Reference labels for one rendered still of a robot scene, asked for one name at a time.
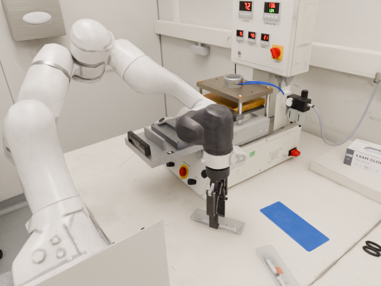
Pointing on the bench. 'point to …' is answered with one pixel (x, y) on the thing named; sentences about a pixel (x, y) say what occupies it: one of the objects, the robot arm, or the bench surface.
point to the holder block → (169, 132)
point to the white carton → (364, 156)
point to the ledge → (347, 173)
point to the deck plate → (269, 129)
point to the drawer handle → (139, 142)
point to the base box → (264, 156)
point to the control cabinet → (274, 45)
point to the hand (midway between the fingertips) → (217, 214)
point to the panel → (196, 166)
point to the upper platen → (254, 105)
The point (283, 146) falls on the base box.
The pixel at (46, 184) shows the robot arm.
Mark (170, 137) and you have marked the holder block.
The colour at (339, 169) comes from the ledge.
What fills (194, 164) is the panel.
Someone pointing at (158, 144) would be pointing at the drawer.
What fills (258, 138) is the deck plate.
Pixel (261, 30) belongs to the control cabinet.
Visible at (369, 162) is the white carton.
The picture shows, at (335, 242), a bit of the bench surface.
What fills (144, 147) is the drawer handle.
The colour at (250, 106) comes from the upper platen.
